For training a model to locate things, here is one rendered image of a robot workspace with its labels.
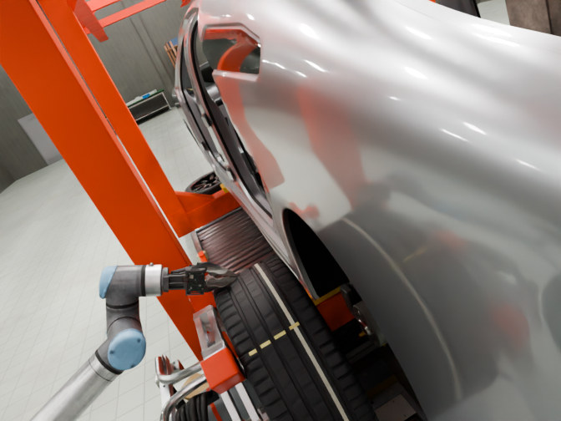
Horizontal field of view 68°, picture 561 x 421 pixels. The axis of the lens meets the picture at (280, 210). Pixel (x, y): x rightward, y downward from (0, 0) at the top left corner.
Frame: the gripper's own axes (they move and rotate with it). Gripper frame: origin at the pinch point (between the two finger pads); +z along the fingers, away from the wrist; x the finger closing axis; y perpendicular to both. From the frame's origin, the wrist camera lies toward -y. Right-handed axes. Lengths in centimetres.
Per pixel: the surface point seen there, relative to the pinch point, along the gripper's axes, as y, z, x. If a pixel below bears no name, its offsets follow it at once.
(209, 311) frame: -0.1, -7.0, -10.7
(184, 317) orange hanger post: -35.7, -14.8, -23.5
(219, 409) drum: 6.6, -4.1, -37.7
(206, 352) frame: 16.3, -8.2, -16.4
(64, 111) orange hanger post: -14, -50, 49
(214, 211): -232, 6, 4
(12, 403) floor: -233, -153, -149
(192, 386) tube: 8.5, -11.9, -29.1
